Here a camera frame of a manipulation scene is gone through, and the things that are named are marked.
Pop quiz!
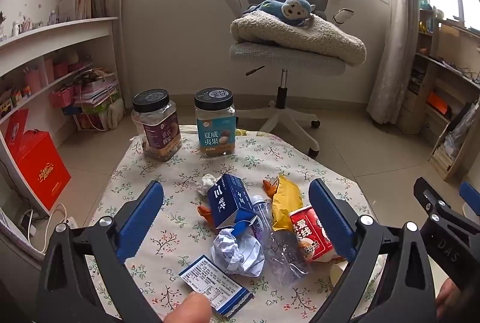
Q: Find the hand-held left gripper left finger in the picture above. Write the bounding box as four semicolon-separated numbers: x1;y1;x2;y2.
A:
35;180;166;323

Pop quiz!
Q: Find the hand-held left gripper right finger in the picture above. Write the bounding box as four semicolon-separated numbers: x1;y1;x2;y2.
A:
308;178;437;323

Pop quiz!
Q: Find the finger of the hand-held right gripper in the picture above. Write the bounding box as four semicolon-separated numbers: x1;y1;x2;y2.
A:
460;181;480;216
413;177;451;219

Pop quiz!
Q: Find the red instant noodle cup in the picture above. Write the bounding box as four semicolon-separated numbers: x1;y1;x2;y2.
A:
289;205;340;263

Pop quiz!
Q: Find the yellow snack bag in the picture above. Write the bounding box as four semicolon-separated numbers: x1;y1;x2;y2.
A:
271;175;304;231

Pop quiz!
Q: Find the clear plastic bottle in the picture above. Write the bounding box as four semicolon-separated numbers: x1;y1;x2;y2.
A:
249;195;312;276

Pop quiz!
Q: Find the blue milk carton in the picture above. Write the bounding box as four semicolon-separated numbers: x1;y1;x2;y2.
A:
206;174;259;234

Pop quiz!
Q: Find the person's right hand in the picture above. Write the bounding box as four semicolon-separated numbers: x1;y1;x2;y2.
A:
437;280;466;316

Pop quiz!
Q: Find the floral tablecloth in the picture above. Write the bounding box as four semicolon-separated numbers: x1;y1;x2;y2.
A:
84;124;379;323

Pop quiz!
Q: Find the wooden book rack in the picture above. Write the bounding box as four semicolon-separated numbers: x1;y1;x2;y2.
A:
428;103;480;184

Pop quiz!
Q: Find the white paper cup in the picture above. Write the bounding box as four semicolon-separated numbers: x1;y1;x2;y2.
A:
329;261;352;287

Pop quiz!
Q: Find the white power strip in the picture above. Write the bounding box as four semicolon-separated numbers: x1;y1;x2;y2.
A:
56;217;78;234

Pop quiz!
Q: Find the small white crumpled tissue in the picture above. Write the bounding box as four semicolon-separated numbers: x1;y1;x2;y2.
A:
196;174;220;196

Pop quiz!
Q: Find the purple label nut jar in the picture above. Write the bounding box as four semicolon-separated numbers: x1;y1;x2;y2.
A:
131;89;183;161

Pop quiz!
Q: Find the orange box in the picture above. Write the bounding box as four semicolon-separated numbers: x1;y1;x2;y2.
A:
427;90;452;115

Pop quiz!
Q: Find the blue and white packet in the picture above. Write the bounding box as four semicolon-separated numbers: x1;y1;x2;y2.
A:
178;255;251;317

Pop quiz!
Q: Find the crumpled white paper ball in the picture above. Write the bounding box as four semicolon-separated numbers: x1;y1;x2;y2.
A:
210;227;265;276

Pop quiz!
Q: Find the red gift box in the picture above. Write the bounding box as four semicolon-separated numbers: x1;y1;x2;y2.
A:
17;130;72;212

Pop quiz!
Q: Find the blue label nut jar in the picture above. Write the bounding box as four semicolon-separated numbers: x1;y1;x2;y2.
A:
194;88;238;158

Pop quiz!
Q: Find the wooden desk with shelves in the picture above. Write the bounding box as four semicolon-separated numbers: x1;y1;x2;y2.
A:
397;6;480;143

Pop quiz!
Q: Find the pink storage basket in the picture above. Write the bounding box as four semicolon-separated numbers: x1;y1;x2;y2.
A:
49;86;76;108

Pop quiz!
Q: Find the red paper bag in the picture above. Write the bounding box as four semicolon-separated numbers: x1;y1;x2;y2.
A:
3;108;30;162

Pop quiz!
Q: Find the long beige curtain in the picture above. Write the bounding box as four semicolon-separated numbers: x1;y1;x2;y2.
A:
367;0;422;125

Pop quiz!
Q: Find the grey office chair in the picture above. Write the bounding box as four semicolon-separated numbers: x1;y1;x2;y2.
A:
221;0;355;158

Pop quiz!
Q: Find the beige fleece blanket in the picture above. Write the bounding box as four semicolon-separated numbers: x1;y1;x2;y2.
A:
229;13;367;65

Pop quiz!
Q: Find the white bookshelf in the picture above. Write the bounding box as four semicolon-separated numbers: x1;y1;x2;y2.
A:
0;0;121;215

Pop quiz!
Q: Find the blue monkey plush toy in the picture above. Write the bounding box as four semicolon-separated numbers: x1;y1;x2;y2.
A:
242;0;317;32

